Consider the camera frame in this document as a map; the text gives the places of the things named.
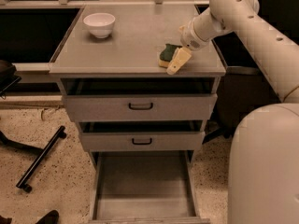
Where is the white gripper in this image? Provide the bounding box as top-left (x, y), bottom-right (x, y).
top-left (166, 20), bottom-right (207, 75)

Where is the green yellow sponge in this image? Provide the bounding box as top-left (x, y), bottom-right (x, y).
top-left (158, 43), bottom-right (181, 68)

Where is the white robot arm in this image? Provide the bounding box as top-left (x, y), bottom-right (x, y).
top-left (167, 0), bottom-right (299, 224)

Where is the top grey drawer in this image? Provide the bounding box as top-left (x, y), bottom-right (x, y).
top-left (62, 77), bottom-right (217, 122)

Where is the grey drawer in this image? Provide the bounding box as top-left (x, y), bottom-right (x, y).
top-left (79, 120), bottom-right (205, 152)
top-left (62, 77), bottom-right (217, 122)
top-left (88, 151), bottom-right (210, 224)

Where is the grey drawer cabinet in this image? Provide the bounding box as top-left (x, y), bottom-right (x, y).
top-left (49, 4), bottom-right (227, 170)

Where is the middle grey drawer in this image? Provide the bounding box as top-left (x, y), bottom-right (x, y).
top-left (79, 120), bottom-right (205, 152)

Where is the bottom grey drawer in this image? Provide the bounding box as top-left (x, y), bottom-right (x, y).
top-left (88, 151), bottom-right (210, 224)

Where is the black office chair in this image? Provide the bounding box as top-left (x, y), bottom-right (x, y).
top-left (204, 33), bottom-right (279, 143)

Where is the white ceramic bowl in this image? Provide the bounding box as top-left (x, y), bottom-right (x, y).
top-left (83, 13), bottom-right (116, 38)

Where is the black chair base left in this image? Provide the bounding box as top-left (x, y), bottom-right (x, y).
top-left (0, 60), bottom-right (66, 193)

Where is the dark shoe bottom left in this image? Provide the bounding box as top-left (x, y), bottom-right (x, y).
top-left (36, 210), bottom-right (59, 224)

